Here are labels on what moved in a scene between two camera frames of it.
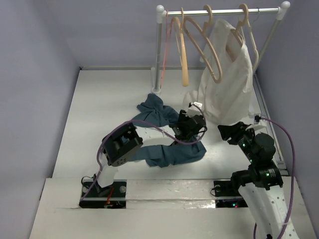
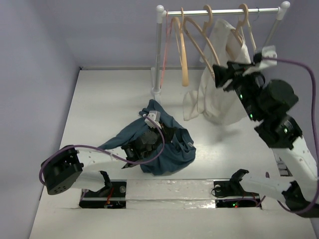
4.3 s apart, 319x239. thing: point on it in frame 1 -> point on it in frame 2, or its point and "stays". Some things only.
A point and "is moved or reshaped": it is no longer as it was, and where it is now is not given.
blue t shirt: (154, 110) is moved or reshaped
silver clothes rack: (161, 13) stays
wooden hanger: (208, 23) stays
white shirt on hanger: (231, 101) stays
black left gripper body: (182, 119) -> (159, 137)
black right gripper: (236, 133) -> (231, 77)
